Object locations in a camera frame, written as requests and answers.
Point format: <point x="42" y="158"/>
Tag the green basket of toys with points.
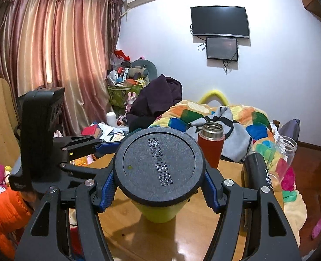
<point x="126" y="80"/>

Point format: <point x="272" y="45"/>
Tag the clear glass jar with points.
<point x="281" y="156"/>

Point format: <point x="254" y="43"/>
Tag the red thermos cup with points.
<point x="211" y="139"/>

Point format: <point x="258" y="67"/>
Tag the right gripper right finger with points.
<point x="255" y="213"/>

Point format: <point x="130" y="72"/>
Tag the yellow curved pillow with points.
<point x="214" y="95"/>

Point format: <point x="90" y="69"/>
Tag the black thermos bottle lying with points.
<point x="256" y="172"/>

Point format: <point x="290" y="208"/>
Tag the wall mounted black television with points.
<point x="225" y="21"/>

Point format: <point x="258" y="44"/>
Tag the green sleeved glass bottle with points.
<point x="159" y="169"/>

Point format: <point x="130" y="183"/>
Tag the colourful patchwork blanket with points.
<point x="254" y="121"/>

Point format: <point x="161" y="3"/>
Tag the pink striped curtain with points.
<point x="61" y="43"/>

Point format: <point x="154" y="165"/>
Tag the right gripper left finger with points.
<point x="65" y="224"/>

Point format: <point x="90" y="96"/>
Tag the small wall monitor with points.
<point x="222" y="48"/>

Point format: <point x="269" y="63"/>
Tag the orange jacket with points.
<point x="14" y="215"/>

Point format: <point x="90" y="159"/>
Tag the dark purple clothing pile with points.
<point x="159" y="96"/>

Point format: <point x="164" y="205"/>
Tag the grey black white cloth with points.
<point x="238" y="143"/>

